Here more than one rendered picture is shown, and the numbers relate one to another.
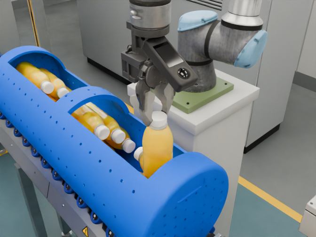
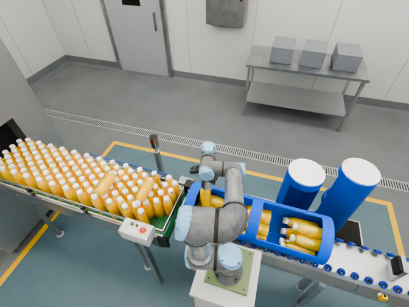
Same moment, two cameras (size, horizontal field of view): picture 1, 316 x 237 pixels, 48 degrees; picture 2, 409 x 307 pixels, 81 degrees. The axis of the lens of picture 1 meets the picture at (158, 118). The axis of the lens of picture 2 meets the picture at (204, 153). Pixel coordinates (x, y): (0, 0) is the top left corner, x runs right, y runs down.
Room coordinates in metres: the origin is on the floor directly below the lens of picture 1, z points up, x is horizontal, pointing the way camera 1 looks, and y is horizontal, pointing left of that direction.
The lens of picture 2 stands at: (1.38, -0.43, 2.51)
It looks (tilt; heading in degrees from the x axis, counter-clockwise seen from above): 46 degrees down; 150
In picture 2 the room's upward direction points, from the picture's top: 1 degrees counter-clockwise
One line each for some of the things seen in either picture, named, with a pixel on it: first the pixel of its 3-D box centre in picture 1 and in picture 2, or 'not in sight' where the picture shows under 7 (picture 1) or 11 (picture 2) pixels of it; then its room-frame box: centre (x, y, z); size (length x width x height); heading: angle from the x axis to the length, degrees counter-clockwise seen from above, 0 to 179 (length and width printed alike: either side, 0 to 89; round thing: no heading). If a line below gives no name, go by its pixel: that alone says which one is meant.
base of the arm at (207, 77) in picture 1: (194, 67); (228, 267); (1.06, -0.12, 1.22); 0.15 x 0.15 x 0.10
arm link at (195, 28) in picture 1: (198, 34); (227, 258); (1.06, -0.13, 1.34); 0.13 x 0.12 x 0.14; 54
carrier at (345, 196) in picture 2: not in sight; (338, 201); (0.95, 1.22, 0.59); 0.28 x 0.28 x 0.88
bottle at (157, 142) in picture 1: (157, 153); (205, 195); (0.63, 0.00, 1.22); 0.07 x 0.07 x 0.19
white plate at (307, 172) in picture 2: not in sight; (306, 172); (0.74, 0.86, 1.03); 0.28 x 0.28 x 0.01
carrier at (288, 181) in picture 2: not in sight; (292, 202); (0.74, 0.86, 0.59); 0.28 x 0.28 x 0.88
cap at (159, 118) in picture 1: (157, 117); not in sight; (0.63, 0.00, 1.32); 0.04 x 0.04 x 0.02
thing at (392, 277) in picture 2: not in sight; (395, 268); (1.51, 0.77, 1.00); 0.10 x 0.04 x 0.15; 131
